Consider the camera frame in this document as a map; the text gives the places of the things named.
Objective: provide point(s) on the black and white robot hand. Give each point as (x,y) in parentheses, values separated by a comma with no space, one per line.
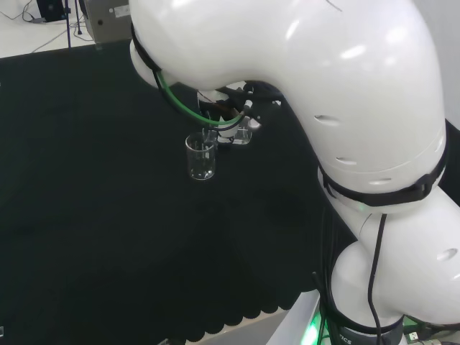
(264,104)

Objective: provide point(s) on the clear glass beaker with printed scale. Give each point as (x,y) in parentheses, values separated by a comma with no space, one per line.
(243,138)

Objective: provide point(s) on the clear glass beaker with spout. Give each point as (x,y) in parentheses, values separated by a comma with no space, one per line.
(201,169)

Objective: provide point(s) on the grey metal equipment box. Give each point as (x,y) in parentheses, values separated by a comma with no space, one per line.
(108,21)

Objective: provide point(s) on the black bench cloth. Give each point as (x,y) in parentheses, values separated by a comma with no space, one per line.
(90,197)

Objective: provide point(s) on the dark tripod pole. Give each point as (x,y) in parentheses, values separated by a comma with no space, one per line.
(68,25)

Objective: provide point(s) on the black device on floor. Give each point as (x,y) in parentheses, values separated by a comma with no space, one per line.
(50,9)

